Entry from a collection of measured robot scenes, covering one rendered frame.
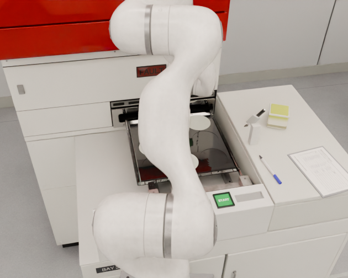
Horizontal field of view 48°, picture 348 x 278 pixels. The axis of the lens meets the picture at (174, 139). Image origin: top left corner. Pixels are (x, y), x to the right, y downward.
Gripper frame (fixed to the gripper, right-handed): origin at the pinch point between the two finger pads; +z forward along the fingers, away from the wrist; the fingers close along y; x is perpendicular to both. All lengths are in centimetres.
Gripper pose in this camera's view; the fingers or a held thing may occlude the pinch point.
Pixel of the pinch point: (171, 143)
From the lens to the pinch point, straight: 138.4
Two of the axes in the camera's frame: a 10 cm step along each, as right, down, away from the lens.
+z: -1.1, 8.4, 5.4
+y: 9.9, 0.6, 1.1
